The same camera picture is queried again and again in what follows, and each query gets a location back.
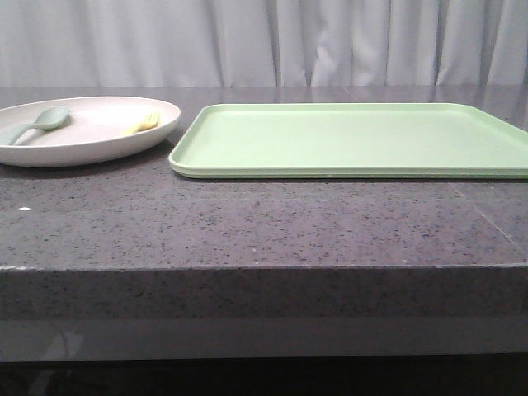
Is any yellow plastic fork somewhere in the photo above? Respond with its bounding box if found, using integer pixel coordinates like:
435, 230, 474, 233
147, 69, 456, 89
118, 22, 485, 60
120, 111, 160, 136

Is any sage green spoon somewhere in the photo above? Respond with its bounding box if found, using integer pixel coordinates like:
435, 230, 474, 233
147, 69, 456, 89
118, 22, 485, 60
1, 106, 69, 145

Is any light green serving tray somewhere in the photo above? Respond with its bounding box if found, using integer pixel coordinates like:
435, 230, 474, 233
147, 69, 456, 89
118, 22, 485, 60
168, 103, 527, 179

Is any beige round plate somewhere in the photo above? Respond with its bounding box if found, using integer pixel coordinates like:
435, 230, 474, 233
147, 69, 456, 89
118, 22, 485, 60
1, 97, 181, 167

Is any white pleated curtain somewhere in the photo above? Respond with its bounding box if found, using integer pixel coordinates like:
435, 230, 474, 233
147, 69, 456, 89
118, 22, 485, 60
1, 1, 527, 87

